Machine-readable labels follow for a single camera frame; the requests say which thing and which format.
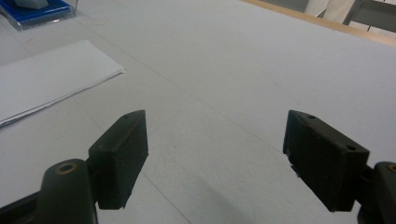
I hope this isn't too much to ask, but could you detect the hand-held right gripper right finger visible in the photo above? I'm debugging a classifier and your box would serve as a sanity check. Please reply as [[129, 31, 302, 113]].
[[282, 109, 371, 213]]

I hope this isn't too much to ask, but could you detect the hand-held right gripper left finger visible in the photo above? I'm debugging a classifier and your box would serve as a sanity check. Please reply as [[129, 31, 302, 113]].
[[87, 109, 149, 210]]

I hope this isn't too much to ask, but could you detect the white folded paper stack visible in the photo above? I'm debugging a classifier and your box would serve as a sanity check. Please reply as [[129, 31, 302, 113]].
[[0, 39, 126, 128]]

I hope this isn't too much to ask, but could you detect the white curtain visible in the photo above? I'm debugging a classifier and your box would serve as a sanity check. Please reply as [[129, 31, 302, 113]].
[[304, 0, 356, 24]]

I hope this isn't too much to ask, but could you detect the grey metal stand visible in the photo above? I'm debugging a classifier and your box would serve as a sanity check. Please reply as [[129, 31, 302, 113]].
[[342, 0, 396, 34]]

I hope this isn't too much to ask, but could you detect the grey object on blue tray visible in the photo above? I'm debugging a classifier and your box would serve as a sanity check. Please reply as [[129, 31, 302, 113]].
[[13, 0, 50, 10]]

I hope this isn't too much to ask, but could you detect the blue tray with metal frame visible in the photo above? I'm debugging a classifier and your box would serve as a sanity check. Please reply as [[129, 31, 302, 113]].
[[0, 0, 77, 32]]

